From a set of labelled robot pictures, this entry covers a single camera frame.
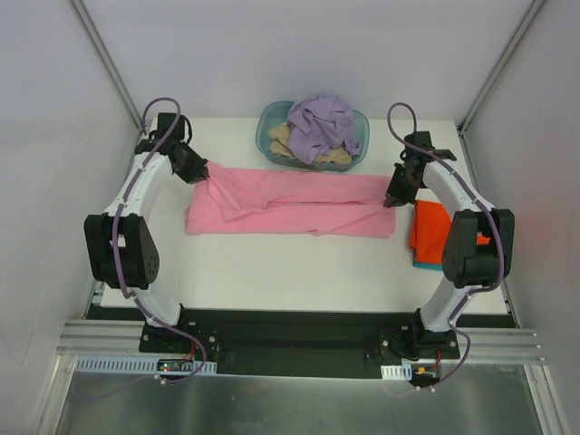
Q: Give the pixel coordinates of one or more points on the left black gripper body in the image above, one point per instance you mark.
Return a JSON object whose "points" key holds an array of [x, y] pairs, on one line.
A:
{"points": [[191, 166]]}

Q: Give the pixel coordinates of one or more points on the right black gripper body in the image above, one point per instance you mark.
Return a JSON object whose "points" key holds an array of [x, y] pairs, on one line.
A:
{"points": [[401, 187]]}

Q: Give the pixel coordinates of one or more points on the pink t shirt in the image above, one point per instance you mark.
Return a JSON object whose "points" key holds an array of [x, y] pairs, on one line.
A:
{"points": [[261, 201]]}

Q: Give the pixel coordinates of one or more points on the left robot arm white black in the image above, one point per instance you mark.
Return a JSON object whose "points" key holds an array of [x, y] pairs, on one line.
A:
{"points": [[121, 249]]}

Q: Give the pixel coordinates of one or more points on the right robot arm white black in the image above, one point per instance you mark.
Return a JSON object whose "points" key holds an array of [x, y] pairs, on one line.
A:
{"points": [[478, 246]]}

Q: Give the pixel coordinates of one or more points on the orange folded t shirt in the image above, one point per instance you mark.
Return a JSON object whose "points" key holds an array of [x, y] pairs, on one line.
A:
{"points": [[429, 230]]}

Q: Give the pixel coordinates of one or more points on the beige t shirt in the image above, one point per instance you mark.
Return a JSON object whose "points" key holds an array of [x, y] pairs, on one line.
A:
{"points": [[279, 146]]}

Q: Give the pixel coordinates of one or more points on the teal folded t shirt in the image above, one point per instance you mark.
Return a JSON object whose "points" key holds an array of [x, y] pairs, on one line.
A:
{"points": [[427, 266]]}

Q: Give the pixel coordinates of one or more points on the teal plastic basket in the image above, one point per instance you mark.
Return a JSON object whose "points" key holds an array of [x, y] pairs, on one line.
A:
{"points": [[275, 114]]}

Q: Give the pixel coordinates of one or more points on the purple t shirt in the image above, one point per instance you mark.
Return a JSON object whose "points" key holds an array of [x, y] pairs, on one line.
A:
{"points": [[319, 125]]}

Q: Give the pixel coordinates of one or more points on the right white cable duct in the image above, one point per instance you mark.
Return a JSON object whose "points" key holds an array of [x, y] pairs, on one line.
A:
{"points": [[402, 372]]}

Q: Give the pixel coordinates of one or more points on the white cable duct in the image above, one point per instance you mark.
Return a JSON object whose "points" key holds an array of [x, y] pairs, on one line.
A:
{"points": [[402, 372], [143, 365]]}

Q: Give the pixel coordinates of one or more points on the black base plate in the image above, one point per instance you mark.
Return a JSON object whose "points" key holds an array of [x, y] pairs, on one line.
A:
{"points": [[298, 344]]}

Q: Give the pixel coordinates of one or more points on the left aluminium frame post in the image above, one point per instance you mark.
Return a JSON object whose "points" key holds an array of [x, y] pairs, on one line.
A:
{"points": [[84, 17]]}

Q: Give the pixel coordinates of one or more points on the aluminium frame post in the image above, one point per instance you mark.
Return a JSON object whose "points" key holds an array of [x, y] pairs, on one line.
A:
{"points": [[522, 28], [84, 17]]}

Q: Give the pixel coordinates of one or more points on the left white cable duct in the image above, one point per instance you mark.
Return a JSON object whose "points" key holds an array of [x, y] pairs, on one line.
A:
{"points": [[143, 365]]}

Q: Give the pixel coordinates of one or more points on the right aluminium frame post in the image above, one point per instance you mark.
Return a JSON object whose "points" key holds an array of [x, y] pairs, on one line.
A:
{"points": [[522, 28]]}

